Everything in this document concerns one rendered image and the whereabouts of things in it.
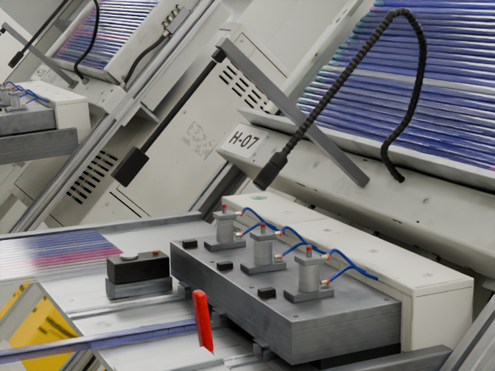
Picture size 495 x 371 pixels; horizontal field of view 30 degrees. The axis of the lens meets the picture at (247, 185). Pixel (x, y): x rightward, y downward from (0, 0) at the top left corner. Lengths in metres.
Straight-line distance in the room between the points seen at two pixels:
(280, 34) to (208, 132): 2.04
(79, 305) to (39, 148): 1.12
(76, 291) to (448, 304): 0.49
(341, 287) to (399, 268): 0.07
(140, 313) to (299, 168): 0.37
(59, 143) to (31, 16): 7.54
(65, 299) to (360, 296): 0.40
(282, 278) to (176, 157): 1.34
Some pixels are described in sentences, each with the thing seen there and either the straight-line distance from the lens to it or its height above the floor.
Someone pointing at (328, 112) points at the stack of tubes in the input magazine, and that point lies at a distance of 1.36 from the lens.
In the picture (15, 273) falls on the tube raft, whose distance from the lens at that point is 1.30.
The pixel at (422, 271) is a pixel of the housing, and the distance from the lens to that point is 1.04.
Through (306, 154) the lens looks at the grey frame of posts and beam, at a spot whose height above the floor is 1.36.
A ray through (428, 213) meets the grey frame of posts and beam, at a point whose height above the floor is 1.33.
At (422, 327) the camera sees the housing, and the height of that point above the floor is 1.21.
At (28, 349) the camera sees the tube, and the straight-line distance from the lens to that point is 1.03.
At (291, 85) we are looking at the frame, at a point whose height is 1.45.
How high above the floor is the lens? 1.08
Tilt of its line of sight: 8 degrees up
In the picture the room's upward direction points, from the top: 38 degrees clockwise
